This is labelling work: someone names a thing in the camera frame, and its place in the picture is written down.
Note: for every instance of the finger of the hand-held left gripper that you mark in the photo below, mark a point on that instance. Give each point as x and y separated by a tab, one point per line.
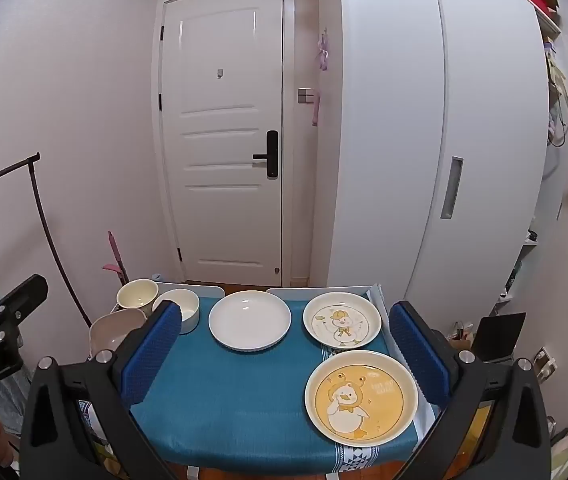
21	297

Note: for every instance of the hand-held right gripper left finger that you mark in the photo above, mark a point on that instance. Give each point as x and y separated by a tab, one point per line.
156	355

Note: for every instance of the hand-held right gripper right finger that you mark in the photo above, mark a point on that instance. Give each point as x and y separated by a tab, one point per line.
421	355

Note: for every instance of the yellow duck plate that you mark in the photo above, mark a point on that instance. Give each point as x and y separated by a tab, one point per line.
359	397

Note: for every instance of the white bowl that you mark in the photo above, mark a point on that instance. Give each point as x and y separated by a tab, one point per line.
186	310

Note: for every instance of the cream bowl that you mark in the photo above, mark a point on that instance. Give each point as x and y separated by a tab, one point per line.
136	294

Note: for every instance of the black curved rack bar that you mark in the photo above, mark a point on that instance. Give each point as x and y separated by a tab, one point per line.
46	225

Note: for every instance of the black laptop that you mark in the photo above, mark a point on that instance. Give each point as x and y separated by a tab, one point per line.
499	335

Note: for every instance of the white duck plate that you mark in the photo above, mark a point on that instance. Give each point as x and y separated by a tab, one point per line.
341	320

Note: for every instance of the blue tablecloth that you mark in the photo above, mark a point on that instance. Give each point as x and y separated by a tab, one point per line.
239	400

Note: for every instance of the plain white plate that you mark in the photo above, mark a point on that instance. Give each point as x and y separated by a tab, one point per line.
250	320

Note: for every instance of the pink mop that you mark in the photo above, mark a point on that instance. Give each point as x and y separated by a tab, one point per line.
116	260

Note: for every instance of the white wardrobe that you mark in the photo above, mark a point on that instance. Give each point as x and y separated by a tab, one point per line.
389	110

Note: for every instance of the pink shoehorn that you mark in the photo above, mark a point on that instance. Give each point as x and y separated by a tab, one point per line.
316	107

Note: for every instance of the hanging tote bag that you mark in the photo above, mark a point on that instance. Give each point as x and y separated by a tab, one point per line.
559	90

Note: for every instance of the pink hanging ornament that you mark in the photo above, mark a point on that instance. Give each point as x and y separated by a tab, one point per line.
323	52

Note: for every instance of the white door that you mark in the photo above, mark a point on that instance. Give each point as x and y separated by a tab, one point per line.
223	35

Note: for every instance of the wall power socket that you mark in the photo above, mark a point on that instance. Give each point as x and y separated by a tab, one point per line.
545	364

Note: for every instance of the grey light switch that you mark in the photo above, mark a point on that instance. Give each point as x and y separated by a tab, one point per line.
306	95

